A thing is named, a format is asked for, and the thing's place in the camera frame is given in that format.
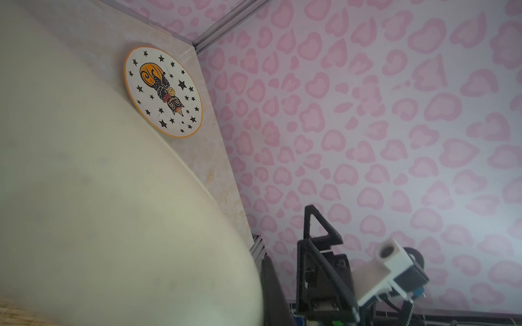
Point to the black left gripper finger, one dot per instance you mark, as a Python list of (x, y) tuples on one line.
[(276, 311)]

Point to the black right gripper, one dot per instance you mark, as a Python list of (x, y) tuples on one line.
[(322, 281)]

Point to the cream beige plate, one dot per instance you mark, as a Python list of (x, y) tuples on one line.
[(102, 223)]

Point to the white star cartoon plate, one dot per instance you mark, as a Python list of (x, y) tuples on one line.
[(163, 92)]

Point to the orange woven pattern plate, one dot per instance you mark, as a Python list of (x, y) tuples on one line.
[(13, 315)]

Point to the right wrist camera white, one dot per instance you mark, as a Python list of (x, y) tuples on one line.
[(393, 269)]

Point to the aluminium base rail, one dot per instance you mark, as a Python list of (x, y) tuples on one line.
[(388, 313)]

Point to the aluminium frame profile right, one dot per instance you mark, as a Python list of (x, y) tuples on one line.
[(227, 24)]

